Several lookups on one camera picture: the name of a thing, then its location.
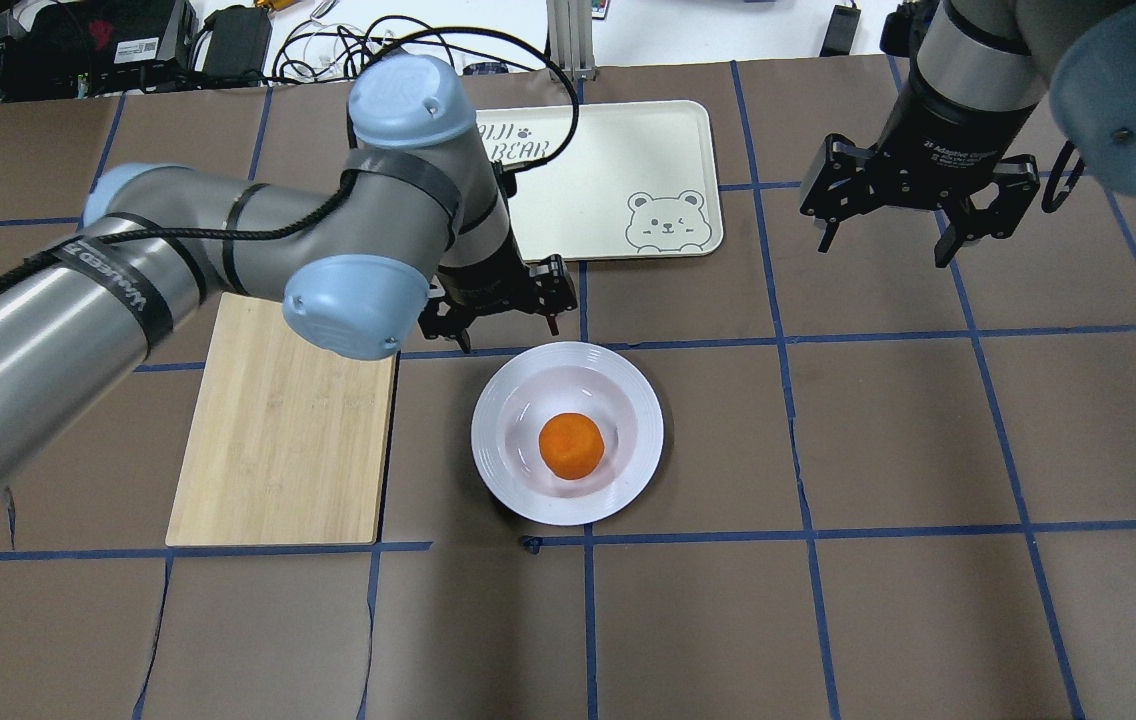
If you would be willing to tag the aluminium frame post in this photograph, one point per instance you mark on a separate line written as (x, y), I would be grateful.
(571, 38)

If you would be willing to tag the black electronics box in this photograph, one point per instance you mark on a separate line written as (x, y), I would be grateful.
(93, 48)

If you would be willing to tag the white round plate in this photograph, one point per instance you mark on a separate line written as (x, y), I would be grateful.
(566, 377)

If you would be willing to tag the black power brick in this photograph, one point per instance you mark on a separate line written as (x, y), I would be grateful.
(237, 42)

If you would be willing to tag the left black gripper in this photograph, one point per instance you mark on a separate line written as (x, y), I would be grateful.
(488, 283)

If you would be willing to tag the bamboo cutting board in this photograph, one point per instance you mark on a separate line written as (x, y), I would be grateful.
(288, 442)

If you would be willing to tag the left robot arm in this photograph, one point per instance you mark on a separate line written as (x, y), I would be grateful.
(416, 235)

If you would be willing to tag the brown paper table cover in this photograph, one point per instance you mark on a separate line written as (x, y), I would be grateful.
(889, 492)

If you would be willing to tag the orange fruit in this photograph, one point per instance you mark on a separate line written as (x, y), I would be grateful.
(571, 445)

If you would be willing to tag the cream bear tray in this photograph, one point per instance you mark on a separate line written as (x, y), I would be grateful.
(622, 180)

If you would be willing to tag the black power adapter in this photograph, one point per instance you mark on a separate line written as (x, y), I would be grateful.
(842, 27)

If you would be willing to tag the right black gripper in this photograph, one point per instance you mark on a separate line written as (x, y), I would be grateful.
(950, 135)

